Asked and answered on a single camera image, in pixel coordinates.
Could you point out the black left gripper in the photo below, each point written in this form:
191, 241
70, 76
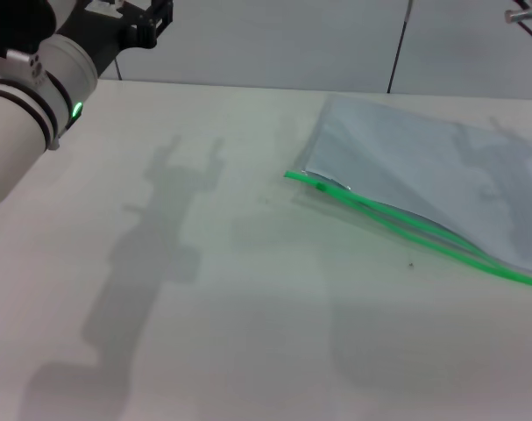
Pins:
112, 30

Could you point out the green zipper slider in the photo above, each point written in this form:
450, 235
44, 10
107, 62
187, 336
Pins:
321, 187

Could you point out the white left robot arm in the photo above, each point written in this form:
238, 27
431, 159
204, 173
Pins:
11, 131

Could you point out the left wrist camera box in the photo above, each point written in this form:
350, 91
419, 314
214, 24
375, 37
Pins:
16, 22

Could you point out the transparent green-zip document bag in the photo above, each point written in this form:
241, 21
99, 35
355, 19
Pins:
423, 166

